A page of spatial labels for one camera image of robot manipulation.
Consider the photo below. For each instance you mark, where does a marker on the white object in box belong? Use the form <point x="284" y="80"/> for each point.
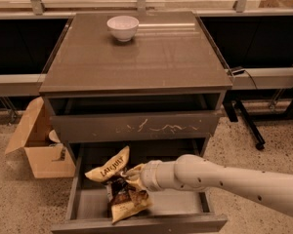
<point x="53" y="136"/>

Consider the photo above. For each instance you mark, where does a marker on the white ceramic bowl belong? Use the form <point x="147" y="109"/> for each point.
<point x="123" y="28"/>

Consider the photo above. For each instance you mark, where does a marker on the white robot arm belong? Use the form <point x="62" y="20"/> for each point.
<point x="194" y="173"/>

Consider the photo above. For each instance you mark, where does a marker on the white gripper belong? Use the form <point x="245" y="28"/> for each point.
<point x="148" y="175"/>

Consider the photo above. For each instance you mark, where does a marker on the black wheeled stand leg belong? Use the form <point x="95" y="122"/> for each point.
<point x="231" y="106"/>

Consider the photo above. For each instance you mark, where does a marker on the grey drawer cabinet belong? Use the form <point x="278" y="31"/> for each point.
<point x="168" y="66"/>

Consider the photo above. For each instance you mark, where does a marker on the open middle drawer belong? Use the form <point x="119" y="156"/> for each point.
<point x="172" y="212"/>

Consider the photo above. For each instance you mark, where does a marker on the scratched top drawer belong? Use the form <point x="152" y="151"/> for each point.
<point x="135" y="126"/>

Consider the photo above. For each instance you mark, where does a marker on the brown chip bag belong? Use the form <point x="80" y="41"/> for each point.
<point x="124" y="199"/>

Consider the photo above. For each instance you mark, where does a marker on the open cardboard box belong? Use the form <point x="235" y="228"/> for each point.
<point x="46" y="158"/>

